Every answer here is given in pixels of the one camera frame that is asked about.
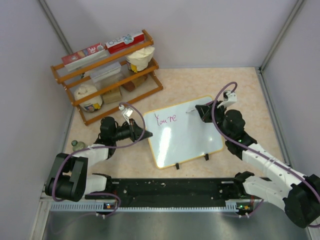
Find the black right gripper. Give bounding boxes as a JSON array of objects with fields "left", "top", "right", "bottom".
[{"left": 196, "top": 100, "right": 232, "bottom": 140}]

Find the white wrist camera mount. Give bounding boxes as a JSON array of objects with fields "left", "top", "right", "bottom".
[
  {"left": 217, "top": 90, "right": 237, "bottom": 108},
  {"left": 118, "top": 104, "right": 134, "bottom": 124}
]

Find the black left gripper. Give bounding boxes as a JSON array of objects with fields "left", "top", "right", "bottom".
[{"left": 111, "top": 118, "right": 152, "bottom": 143}]

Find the orange wooden shelf rack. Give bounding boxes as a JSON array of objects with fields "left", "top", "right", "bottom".
[{"left": 51, "top": 30, "right": 163, "bottom": 126}]

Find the grey slotted cable duct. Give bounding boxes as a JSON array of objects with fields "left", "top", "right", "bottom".
[{"left": 51, "top": 201, "right": 253, "bottom": 213}]

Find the red foil wrap box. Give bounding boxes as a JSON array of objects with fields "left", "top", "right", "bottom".
[{"left": 61, "top": 42, "right": 108, "bottom": 72}]

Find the upper white paper-lid jar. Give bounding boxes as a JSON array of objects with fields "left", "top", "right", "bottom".
[{"left": 126, "top": 46, "right": 155, "bottom": 73}]

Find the lower white paper-lid jar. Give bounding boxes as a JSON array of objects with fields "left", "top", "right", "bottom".
[{"left": 73, "top": 83, "right": 104, "bottom": 114}]

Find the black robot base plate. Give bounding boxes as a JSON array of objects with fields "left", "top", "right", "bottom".
[{"left": 84, "top": 177, "right": 265, "bottom": 208}]

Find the yellow framed whiteboard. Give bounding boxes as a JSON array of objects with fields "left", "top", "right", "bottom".
[{"left": 143, "top": 95, "right": 224, "bottom": 169}]

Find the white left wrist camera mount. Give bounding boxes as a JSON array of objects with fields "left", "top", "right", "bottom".
[{"left": 118, "top": 104, "right": 134, "bottom": 124}]

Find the white paper-lid jar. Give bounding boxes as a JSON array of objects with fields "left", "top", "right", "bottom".
[
  {"left": 126, "top": 46, "right": 155, "bottom": 73},
  {"left": 73, "top": 83, "right": 104, "bottom": 114}
]

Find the clear plastic box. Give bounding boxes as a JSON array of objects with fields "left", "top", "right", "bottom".
[{"left": 89, "top": 62, "right": 122, "bottom": 83}]

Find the small glass bottle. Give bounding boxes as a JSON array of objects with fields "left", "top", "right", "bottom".
[{"left": 71, "top": 140, "right": 88, "bottom": 152}]

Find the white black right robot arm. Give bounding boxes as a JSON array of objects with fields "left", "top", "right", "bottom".
[{"left": 195, "top": 101, "right": 320, "bottom": 228}]

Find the tan sponge stack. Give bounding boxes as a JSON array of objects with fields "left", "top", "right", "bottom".
[{"left": 102, "top": 87, "right": 122, "bottom": 104}]

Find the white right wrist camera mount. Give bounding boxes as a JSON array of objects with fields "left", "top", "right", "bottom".
[{"left": 217, "top": 90, "right": 237, "bottom": 108}]

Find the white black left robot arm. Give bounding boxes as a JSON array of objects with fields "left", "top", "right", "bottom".
[{"left": 44, "top": 116, "right": 153, "bottom": 202}]

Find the red white wrap box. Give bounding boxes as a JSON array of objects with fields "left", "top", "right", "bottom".
[{"left": 105, "top": 31, "right": 145, "bottom": 54}]

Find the reddish brown sponge stack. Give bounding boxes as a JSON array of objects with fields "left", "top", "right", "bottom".
[{"left": 122, "top": 75, "right": 148, "bottom": 92}]

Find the white marker pen magenta cap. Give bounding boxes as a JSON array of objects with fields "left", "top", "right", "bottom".
[{"left": 185, "top": 108, "right": 196, "bottom": 114}]

